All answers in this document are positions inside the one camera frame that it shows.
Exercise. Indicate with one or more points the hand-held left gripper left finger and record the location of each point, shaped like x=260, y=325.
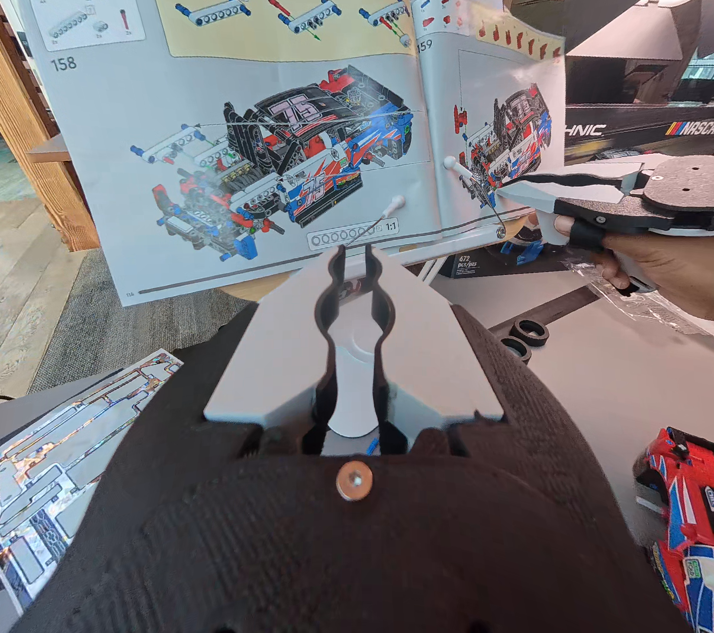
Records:
x=262, y=360

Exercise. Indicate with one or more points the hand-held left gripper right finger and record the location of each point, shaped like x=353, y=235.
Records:
x=440, y=360

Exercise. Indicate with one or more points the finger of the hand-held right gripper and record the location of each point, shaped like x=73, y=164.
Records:
x=608, y=181
x=530, y=196

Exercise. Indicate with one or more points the toy car instruction booklet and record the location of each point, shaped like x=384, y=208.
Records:
x=139, y=153

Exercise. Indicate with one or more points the toy brick race car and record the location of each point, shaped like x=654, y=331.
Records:
x=680, y=505

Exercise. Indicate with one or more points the grey desk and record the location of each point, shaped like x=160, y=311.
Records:
x=602, y=393

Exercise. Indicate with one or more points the person's right hand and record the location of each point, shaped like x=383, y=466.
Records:
x=680, y=270

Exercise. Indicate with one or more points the black toy set box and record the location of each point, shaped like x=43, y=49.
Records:
x=613, y=131

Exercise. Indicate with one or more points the black toy tyre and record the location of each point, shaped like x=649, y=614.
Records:
x=516, y=350
x=530, y=333

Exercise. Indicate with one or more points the black tape strip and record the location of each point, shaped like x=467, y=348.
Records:
x=558, y=307

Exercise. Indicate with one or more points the clear plastic bag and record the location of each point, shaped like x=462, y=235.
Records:
x=613, y=304

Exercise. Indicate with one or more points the grey rug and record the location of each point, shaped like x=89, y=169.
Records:
x=111, y=321

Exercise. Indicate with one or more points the shiny sticker sheet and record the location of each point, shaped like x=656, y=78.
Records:
x=56, y=477

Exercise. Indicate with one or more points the wooden post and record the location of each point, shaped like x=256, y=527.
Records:
x=33, y=142

